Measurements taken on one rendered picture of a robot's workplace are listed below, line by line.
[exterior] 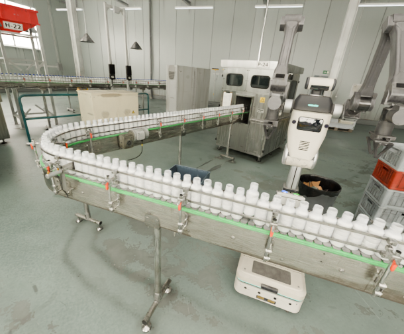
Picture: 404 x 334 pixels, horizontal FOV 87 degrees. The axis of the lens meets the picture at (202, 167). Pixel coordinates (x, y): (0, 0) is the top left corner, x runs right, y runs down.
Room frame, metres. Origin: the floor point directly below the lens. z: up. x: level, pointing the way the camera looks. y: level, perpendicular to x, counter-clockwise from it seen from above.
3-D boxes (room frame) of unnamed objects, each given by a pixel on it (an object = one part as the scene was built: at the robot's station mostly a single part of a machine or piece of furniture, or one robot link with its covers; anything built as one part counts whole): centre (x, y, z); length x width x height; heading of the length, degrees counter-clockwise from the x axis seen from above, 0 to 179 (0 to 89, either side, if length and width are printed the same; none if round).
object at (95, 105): (4.91, 2.19, 0.59); 1.10 x 0.62 x 1.18; 144
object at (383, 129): (0.91, -0.75, 1.51); 0.10 x 0.07 x 0.07; 162
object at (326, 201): (2.22, -1.35, 0.32); 0.45 x 0.45 x 0.64
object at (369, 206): (2.26, -2.40, 0.33); 0.61 x 0.41 x 0.22; 78
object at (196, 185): (1.00, 0.02, 1.08); 0.06 x 0.06 x 0.17
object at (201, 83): (8.05, 0.39, 0.96); 0.82 x 0.50 x 1.91; 144
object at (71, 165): (1.19, 0.88, 0.96); 0.23 x 0.10 x 0.27; 162
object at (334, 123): (9.30, -5.49, 0.50); 1.24 x 1.03 x 1.00; 75
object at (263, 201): (0.89, -0.31, 1.08); 0.06 x 0.06 x 0.17
